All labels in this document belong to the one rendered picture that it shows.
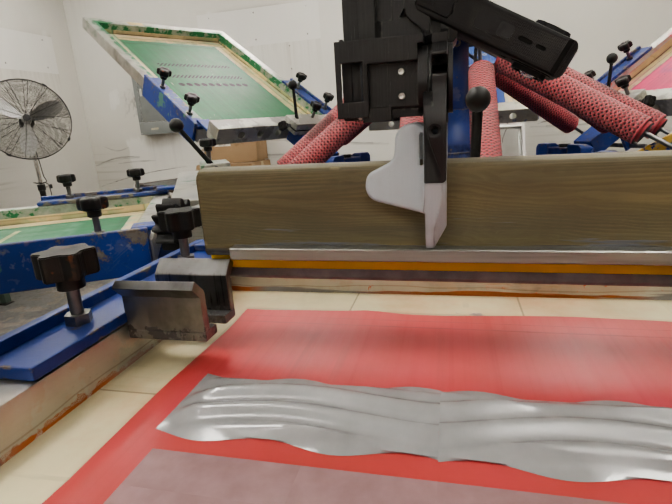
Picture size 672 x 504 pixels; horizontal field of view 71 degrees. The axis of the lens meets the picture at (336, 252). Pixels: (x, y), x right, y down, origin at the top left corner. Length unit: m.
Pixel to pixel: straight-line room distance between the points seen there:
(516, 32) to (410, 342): 0.25
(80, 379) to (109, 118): 5.33
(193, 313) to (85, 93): 5.50
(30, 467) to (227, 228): 0.21
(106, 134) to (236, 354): 5.36
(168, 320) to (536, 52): 0.33
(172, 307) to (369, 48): 0.24
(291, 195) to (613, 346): 0.28
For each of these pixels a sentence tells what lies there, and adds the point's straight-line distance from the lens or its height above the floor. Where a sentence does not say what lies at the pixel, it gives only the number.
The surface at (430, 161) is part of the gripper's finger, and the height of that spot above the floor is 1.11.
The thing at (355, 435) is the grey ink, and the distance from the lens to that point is 0.30.
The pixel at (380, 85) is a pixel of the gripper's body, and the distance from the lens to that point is 0.35.
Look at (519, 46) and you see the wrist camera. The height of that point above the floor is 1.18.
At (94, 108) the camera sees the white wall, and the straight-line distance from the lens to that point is 5.79.
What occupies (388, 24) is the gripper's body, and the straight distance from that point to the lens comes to 0.37.
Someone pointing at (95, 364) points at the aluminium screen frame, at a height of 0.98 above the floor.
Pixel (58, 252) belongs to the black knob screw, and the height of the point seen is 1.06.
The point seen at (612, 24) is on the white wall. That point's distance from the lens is 4.66.
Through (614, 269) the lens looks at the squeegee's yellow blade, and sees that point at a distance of 0.41.
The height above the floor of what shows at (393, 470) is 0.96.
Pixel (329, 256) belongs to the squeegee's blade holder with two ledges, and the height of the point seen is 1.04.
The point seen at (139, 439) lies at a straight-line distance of 0.34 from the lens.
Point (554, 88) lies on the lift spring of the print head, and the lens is 0.99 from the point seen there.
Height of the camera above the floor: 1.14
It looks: 15 degrees down
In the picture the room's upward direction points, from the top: 4 degrees counter-clockwise
